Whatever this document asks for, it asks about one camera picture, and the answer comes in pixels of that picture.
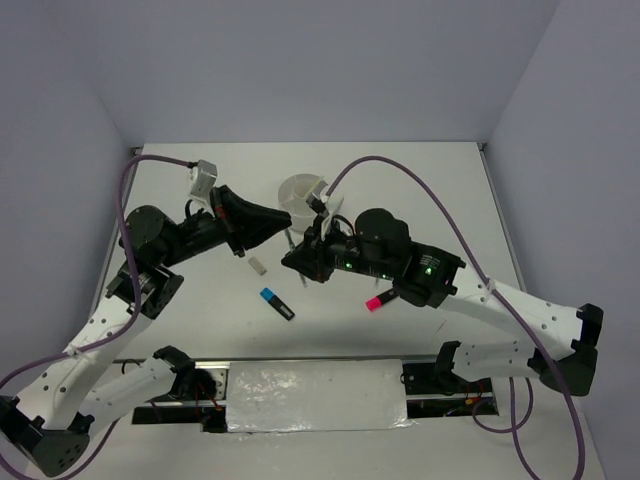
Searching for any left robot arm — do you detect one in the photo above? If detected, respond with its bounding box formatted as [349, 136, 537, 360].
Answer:
[1, 186, 291, 479]

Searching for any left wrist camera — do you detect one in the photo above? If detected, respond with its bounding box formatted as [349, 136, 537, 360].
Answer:
[188, 160, 218, 208]

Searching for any beige eraser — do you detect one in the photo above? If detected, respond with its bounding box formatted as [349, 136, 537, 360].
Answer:
[248, 257, 267, 276]

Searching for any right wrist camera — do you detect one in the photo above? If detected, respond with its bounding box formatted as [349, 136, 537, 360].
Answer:
[305, 180, 329, 217]

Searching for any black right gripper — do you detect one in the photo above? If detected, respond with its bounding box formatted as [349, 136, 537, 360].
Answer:
[281, 212, 394, 280]

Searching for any blue capped black highlighter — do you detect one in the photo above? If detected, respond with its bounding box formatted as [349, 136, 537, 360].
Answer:
[260, 288, 295, 321]

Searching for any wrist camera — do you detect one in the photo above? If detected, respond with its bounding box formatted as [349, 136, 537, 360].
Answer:
[188, 160, 218, 208]
[305, 180, 329, 217]

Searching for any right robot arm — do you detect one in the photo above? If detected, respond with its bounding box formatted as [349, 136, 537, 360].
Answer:
[281, 208, 603, 397]

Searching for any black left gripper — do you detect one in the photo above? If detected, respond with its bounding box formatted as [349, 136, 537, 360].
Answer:
[162, 186, 293, 268]

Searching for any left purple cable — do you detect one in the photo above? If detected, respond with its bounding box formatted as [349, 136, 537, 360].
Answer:
[0, 155, 196, 474]

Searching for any green pen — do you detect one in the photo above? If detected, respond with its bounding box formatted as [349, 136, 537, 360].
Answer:
[284, 229, 307, 290]

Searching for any silver foil covered plate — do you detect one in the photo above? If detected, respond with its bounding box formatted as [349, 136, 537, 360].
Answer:
[226, 359, 410, 433]

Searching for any pink capped black highlighter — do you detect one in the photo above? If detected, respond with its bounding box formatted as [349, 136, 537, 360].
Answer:
[365, 288, 398, 312]

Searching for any white round divided organizer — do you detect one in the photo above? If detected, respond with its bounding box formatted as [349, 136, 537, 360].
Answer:
[277, 174, 344, 234]

